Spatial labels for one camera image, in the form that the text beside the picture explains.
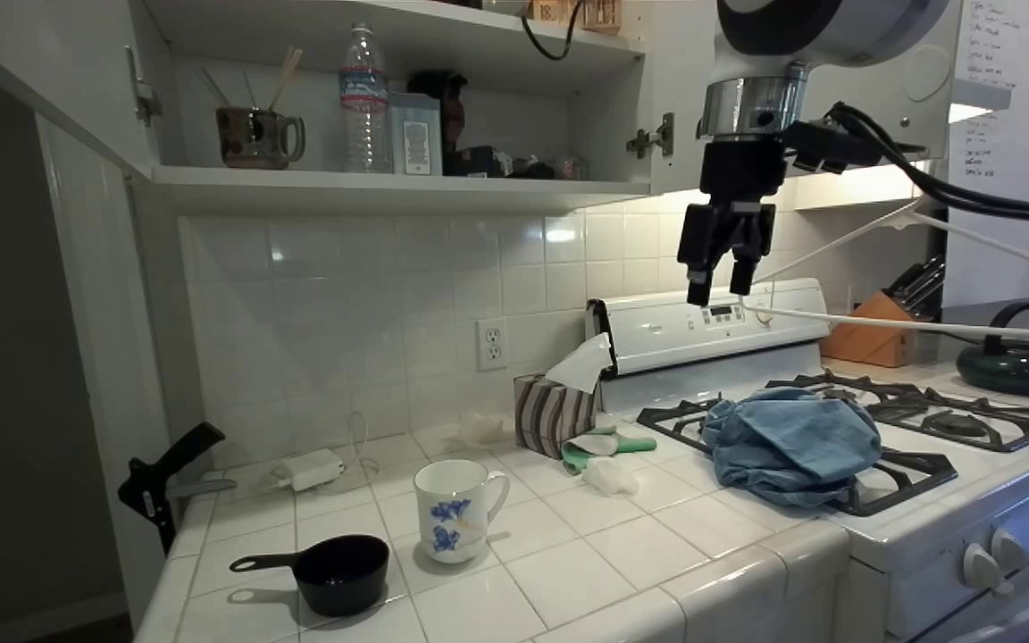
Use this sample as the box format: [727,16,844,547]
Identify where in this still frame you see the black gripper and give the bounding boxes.
[676,134,793,311]

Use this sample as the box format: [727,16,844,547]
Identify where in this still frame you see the dark green coffee packet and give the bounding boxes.
[402,64,470,178]

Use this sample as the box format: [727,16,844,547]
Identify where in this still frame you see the white gas stove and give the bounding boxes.
[582,276,1029,643]

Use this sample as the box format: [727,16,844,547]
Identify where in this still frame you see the black stove grate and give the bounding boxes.
[765,369,1029,458]
[632,388,962,519]

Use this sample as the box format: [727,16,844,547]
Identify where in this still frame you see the wooden knife block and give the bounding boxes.
[820,288,917,370]

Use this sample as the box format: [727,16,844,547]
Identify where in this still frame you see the metal cupboard door knob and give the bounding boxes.
[621,109,677,163]

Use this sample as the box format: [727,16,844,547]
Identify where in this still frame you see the white range hood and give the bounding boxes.
[789,159,942,221]

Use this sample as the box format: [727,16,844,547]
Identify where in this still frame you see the white paper napkin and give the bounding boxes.
[540,328,616,397]

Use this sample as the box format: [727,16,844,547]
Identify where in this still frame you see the blue cloth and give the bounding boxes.
[695,382,889,519]

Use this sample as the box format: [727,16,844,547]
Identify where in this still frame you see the white plastic clothes hanger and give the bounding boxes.
[733,192,1029,348]

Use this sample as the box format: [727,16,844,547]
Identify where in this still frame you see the green cloth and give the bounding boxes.
[557,427,661,478]

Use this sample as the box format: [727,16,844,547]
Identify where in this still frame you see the crumpled clear plastic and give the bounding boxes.
[578,453,643,500]

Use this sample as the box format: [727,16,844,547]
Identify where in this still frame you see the brown cardboard box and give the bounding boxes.
[578,0,626,38]

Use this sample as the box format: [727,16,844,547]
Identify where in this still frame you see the black kettle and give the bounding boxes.
[954,296,1029,401]

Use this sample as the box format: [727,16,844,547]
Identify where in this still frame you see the light blue box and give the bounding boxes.
[387,88,447,178]

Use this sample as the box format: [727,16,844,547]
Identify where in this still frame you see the white mug blue flowers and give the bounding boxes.
[412,458,514,571]

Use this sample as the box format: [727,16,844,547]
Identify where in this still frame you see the grey stove knob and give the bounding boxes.
[988,526,1029,575]
[957,539,1006,595]

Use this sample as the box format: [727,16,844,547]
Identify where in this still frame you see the clear plastic water bottle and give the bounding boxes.
[335,20,391,174]

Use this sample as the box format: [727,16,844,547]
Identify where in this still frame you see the black measuring cup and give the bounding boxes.
[226,527,391,620]

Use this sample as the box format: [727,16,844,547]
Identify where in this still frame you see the wooden chopstick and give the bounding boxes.
[265,43,306,114]

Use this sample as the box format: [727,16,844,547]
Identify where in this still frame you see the black handled knife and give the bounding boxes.
[906,257,951,320]
[883,260,936,315]

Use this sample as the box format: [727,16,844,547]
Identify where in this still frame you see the white wall outlet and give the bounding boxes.
[470,311,514,373]

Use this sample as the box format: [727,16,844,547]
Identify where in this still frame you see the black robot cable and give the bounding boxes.
[824,98,1029,228]

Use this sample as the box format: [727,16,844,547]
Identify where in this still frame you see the black cable on shelf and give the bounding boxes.
[516,0,589,64]

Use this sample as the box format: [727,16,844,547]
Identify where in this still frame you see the white wall cupboard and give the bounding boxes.
[0,0,724,226]

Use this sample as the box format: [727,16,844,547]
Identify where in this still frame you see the black clamp mount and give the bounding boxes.
[114,417,233,557]

